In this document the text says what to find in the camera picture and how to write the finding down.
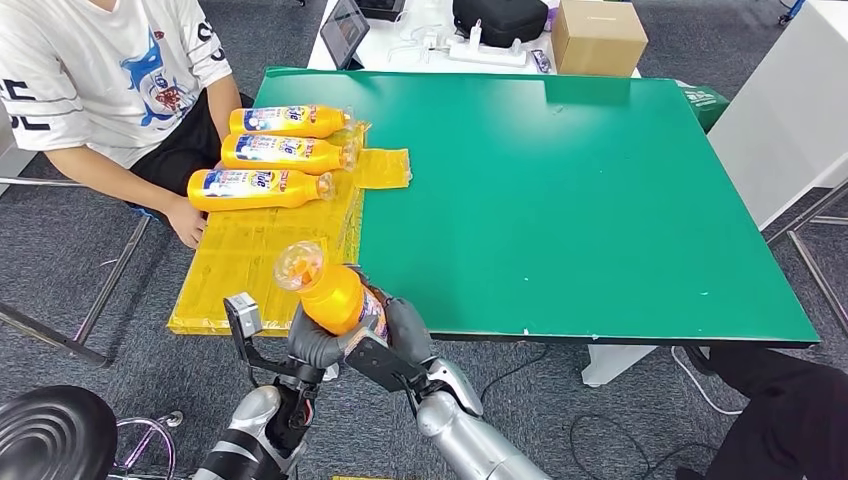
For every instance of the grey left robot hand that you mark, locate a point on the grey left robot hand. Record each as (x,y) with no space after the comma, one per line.
(314,348)

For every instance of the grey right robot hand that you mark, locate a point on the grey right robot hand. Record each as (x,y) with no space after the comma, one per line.
(407,334)

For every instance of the orange detergent bottle clear cap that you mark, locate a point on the orange detergent bottle clear cap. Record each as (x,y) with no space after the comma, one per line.
(331,298)
(305,191)
(331,158)
(331,120)

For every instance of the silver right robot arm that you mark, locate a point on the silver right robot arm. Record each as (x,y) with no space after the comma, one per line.
(464,430)

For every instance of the yellow taped cardboard board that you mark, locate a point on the yellow taped cardboard board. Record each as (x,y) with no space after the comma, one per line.
(252,265)

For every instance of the white table leg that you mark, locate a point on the white table leg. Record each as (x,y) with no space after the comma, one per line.
(616,364)

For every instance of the black round stool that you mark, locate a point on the black round stool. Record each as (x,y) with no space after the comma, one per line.
(53,434)

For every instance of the white power strip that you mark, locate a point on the white power strip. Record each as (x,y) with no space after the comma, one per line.
(488,56)

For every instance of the small purple packet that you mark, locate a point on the small purple packet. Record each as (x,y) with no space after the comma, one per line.
(540,61)

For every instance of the black tablet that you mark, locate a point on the black tablet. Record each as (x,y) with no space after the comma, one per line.
(342,30)

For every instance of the white desk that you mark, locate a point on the white desk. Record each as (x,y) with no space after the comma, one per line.
(437,10)

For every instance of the black case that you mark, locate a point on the black case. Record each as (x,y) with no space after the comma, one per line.
(379,7)

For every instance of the black zip bag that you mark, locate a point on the black zip bag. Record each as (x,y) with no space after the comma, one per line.
(498,17)

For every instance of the person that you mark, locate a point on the person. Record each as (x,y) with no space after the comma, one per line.
(99,73)
(795,424)

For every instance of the brown cardboard box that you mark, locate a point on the brown cardboard box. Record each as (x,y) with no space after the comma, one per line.
(598,38)

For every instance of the green bin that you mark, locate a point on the green bin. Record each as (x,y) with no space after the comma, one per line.
(702,102)

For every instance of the white side table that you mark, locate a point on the white side table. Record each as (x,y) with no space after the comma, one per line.
(788,109)

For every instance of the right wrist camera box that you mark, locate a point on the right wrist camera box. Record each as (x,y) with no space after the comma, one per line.
(374,361)

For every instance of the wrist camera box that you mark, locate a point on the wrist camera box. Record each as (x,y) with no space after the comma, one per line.
(242,318)
(374,361)

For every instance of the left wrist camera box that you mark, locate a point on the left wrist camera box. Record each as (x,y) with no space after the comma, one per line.
(242,318)

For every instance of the metal chair frame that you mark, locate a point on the metal chair frame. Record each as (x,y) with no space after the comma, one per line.
(40,181)

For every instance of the metal table frame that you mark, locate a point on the metal table frame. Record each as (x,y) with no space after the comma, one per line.
(795,241)

